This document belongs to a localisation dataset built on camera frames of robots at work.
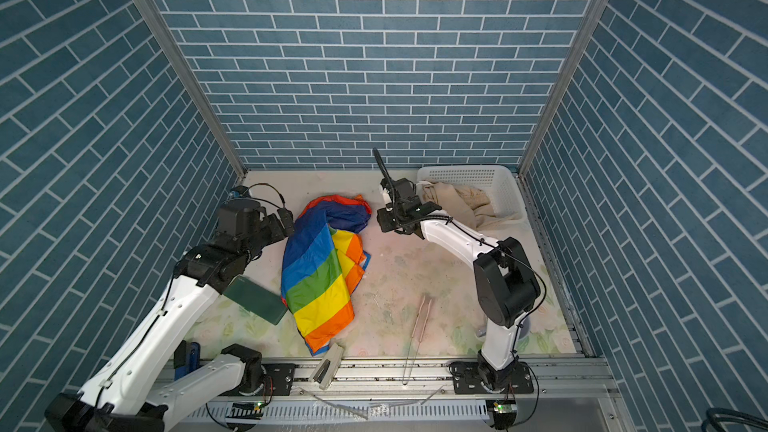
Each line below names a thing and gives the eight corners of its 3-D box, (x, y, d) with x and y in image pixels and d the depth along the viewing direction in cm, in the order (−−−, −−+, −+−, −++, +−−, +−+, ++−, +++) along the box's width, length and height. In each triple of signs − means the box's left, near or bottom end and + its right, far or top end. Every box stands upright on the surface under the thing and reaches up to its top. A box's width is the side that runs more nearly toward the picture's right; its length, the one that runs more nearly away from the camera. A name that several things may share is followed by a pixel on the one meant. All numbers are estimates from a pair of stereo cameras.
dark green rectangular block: (225, 298, 89) (220, 294, 87) (242, 277, 93) (238, 273, 91) (278, 326, 84) (274, 323, 82) (293, 303, 88) (291, 299, 86)
